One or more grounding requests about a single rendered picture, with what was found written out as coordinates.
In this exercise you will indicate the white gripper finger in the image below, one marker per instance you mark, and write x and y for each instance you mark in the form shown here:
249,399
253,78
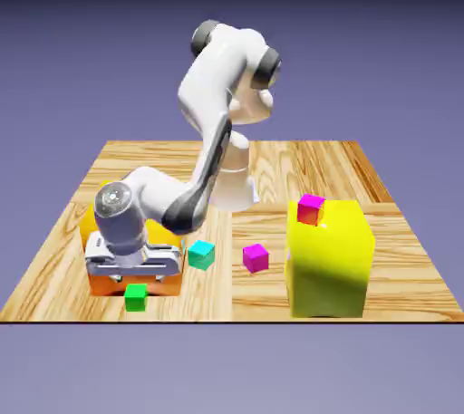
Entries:
158,278
116,278

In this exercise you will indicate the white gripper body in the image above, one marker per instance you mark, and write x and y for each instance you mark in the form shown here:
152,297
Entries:
159,262

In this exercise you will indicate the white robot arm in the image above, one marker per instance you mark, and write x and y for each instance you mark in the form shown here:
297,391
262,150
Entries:
214,102

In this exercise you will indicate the small green cube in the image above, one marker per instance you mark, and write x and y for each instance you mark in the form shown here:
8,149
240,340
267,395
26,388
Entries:
135,297

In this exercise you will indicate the small cyan cube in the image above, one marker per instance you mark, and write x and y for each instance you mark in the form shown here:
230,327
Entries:
201,254

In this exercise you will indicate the small magenta cube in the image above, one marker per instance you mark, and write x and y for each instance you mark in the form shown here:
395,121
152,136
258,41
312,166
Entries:
310,209
256,258

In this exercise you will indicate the large orange box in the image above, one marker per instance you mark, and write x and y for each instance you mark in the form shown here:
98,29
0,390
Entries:
166,287

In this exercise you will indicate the large yellow box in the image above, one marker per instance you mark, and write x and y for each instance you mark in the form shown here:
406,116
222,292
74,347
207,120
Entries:
330,261

